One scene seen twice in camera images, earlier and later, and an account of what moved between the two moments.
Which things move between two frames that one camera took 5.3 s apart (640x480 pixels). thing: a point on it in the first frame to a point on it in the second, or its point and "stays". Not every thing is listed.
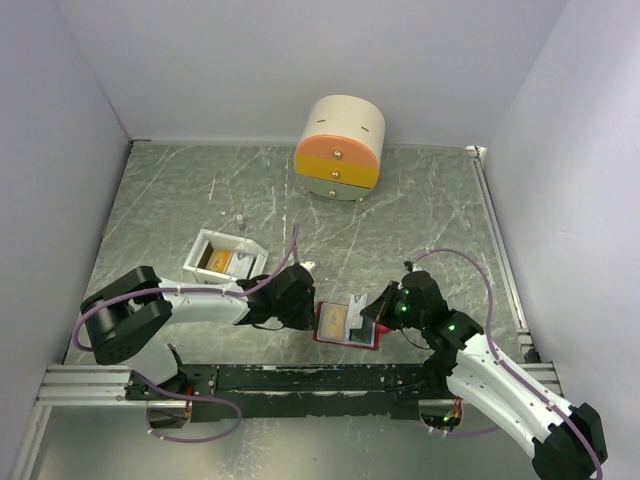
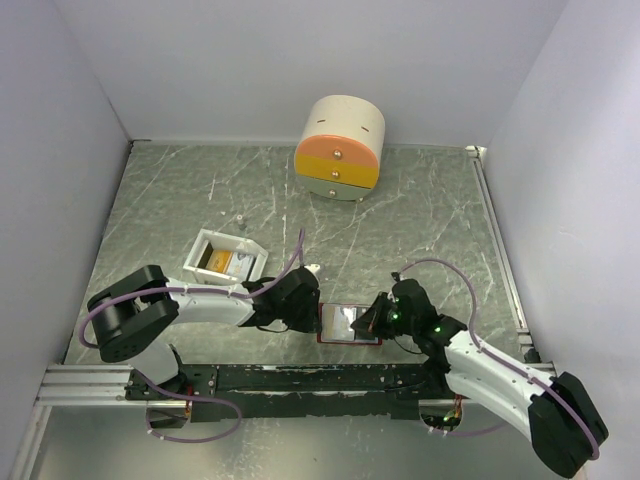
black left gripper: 306,320 stays
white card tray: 222,257 stays
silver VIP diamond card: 354,319 to 336,321
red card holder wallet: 345,325 stays
